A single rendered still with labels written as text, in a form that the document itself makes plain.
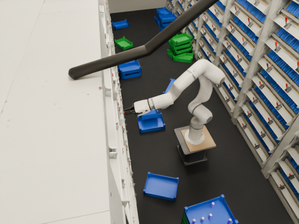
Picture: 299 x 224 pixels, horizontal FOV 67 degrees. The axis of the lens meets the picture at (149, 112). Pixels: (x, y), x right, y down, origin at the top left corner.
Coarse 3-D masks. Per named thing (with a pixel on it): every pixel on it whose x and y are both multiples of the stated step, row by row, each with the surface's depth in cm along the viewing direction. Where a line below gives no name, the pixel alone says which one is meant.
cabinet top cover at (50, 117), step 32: (64, 0) 84; (32, 32) 67; (64, 32) 66; (96, 32) 65; (32, 64) 55; (64, 64) 55; (32, 96) 47; (64, 96) 46; (96, 96) 46; (0, 128) 41; (32, 128) 41; (64, 128) 40; (96, 128) 40; (0, 160) 36; (32, 160) 36
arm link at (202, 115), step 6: (198, 108) 187; (204, 108) 186; (198, 114) 186; (204, 114) 183; (210, 114) 184; (192, 120) 201; (198, 120) 189; (204, 120) 184; (192, 126) 202; (198, 126) 198
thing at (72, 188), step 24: (24, 168) 35; (48, 168) 35; (72, 168) 35; (96, 168) 35; (0, 192) 32; (24, 192) 32; (48, 192) 32; (72, 192) 32; (96, 192) 32; (0, 216) 30; (24, 216) 30; (48, 216) 30; (72, 216) 30; (120, 216) 42
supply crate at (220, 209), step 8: (208, 200) 160; (216, 200) 165; (224, 200) 160; (184, 208) 156; (192, 208) 161; (200, 208) 161; (208, 208) 161; (216, 208) 161; (224, 208) 160; (192, 216) 157; (200, 216) 157; (208, 216) 157; (216, 216) 157; (224, 216) 157; (232, 216) 153
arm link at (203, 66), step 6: (198, 60) 151; (204, 60) 150; (192, 66) 151; (198, 66) 149; (204, 66) 150; (210, 66) 153; (192, 72) 149; (198, 72) 149; (204, 72) 154; (210, 72) 155; (216, 72) 156; (222, 72) 157; (210, 78) 157; (216, 78) 157; (222, 78) 157
